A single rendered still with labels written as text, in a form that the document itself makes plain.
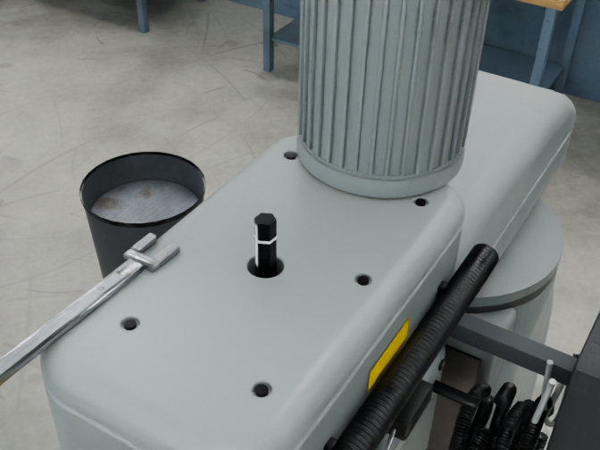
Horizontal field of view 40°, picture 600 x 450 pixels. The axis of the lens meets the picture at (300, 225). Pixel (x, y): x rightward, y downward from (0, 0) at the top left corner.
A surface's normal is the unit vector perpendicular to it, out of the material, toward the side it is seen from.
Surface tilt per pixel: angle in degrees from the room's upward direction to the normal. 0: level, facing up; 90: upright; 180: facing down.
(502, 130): 0
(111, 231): 94
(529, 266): 0
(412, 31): 90
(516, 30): 90
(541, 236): 0
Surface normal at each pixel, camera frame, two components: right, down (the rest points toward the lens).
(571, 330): 0.02, -0.79
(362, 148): -0.30, 0.58
